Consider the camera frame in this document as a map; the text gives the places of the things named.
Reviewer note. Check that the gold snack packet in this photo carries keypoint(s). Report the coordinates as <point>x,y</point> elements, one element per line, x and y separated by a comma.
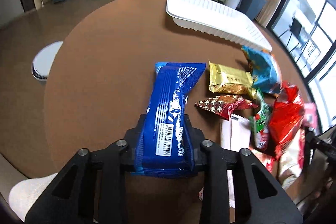
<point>230,80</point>

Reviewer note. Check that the white plastic tray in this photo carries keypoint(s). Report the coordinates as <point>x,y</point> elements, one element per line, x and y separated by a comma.
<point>218,20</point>

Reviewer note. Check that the light blue snack bag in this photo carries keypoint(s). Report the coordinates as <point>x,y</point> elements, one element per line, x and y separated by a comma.
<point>266,73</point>

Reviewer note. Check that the red brown patterned snack packet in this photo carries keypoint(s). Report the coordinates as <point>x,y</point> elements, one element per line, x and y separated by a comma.
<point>225,105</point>

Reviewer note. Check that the blue cookie packet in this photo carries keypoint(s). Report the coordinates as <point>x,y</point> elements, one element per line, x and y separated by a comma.
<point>164,147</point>

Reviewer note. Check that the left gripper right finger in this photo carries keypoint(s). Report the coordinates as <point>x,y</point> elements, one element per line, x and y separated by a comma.
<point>259,198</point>

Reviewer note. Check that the black outdoor chair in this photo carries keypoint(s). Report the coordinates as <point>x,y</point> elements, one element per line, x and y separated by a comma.
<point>300,44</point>

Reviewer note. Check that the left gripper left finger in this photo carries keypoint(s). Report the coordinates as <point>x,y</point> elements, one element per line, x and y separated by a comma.
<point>91,186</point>

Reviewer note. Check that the pink snack bag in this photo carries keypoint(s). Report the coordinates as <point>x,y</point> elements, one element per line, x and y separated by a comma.
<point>310,118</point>

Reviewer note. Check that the white red long snack packet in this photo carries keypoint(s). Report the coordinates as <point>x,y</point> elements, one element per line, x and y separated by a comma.
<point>234,135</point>

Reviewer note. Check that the red Mylikes candy bag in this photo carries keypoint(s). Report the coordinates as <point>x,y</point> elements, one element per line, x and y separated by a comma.
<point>286,118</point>

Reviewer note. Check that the white round stool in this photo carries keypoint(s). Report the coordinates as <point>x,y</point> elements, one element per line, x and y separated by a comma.
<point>42,62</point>

